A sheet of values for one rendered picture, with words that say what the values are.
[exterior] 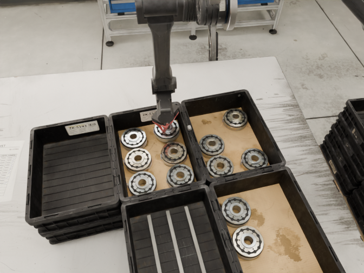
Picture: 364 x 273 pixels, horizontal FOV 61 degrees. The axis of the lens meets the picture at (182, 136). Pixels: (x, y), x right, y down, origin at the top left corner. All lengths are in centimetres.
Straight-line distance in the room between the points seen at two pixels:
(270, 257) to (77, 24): 306
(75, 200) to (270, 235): 70
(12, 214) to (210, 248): 80
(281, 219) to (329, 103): 180
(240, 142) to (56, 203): 75
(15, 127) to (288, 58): 239
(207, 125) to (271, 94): 50
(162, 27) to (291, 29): 284
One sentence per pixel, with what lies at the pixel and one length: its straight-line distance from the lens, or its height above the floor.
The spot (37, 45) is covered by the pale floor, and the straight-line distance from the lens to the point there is 345.
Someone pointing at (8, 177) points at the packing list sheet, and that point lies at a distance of 153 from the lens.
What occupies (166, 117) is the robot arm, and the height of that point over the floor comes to 106.
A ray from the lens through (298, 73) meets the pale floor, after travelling 301.
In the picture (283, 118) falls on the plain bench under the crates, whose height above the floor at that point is 70.
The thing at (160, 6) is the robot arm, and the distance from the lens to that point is 72.
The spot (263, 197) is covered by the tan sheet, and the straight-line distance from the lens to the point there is 118.
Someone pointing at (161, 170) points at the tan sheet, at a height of 83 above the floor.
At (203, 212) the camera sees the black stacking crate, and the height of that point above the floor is 83.
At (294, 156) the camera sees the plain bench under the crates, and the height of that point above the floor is 70.
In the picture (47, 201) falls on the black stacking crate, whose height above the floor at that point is 83.
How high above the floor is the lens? 186
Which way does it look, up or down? 53 degrees down
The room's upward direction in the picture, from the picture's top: straight up
